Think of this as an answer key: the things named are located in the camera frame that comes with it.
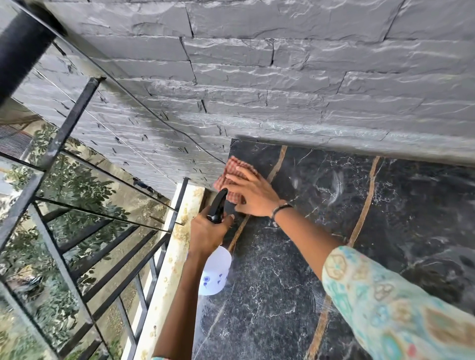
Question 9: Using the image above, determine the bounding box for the white concrete ledge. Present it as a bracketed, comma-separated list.
[120, 181, 207, 360]

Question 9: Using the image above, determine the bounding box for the white spray bottle black head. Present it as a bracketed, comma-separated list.
[196, 188, 233, 297]

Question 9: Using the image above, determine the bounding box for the grey louvred vent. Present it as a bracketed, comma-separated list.
[0, 124, 34, 158]

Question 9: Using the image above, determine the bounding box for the black bead bracelet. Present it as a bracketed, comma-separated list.
[270, 203, 294, 222]

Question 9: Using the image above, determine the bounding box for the black marble table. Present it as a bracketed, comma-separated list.
[191, 137, 475, 360]

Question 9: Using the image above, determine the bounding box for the person's right hand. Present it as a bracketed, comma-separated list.
[222, 166, 288, 219]

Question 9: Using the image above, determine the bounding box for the person's right forearm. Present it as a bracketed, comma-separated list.
[276, 207, 344, 281]

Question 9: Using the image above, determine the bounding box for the black metal railing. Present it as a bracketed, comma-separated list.
[0, 7, 190, 360]

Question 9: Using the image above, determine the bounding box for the person's left hand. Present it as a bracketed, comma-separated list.
[188, 206, 235, 259]

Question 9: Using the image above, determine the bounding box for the green leafy tree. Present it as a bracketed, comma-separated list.
[0, 122, 156, 360]

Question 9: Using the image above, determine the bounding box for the brown checked cloth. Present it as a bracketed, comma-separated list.
[212, 155, 259, 205]

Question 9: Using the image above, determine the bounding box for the person's left forearm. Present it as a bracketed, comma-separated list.
[152, 252, 214, 359]

